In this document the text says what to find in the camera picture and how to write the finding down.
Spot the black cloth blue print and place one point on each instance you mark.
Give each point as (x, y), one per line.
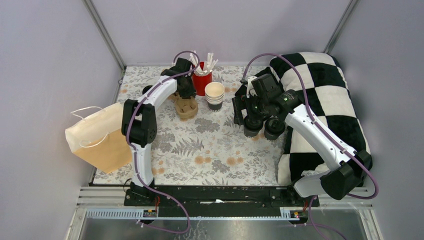
(243, 89)

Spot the black white checkered pillow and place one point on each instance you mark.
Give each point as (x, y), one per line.
(321, 76)

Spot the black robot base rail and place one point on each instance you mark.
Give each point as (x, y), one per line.
(217, 201)

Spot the stacked cardboard cup carriers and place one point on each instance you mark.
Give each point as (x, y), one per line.
(174, 97)

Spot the right aluminium frame post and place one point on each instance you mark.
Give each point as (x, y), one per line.
(343, 21)

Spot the red straw holder cup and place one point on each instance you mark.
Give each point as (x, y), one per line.
(200, 82)

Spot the floral patterned table mat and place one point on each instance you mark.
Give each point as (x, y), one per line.
(210, 149)

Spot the aluminium frame post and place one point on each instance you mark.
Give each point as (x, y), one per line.
(343, 21)
(97, 20)

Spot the black paper coffee cup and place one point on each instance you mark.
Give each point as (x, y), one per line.
(249, 134)
(270, 137)

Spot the black plastic cup lid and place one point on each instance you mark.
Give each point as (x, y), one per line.
(274, 125)

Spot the stack of paper cups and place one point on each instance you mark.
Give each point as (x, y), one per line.
(214, 93)

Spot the stack of black lids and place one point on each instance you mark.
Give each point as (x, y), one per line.
(145, 89)

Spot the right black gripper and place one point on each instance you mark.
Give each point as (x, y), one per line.
(240, 103)

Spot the cardboard cup carrier tray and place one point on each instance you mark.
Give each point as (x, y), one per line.
(186, 108)

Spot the left aluminium frame post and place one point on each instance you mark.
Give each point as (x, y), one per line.
(97, 20)

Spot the brown paper takeout bag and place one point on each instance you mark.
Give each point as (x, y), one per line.
(97, 137)

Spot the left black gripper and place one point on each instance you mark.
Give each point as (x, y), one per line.
(187, 94)

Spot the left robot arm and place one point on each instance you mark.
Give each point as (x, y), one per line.
(139, 122)

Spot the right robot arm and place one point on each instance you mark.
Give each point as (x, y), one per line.
(347, 168)

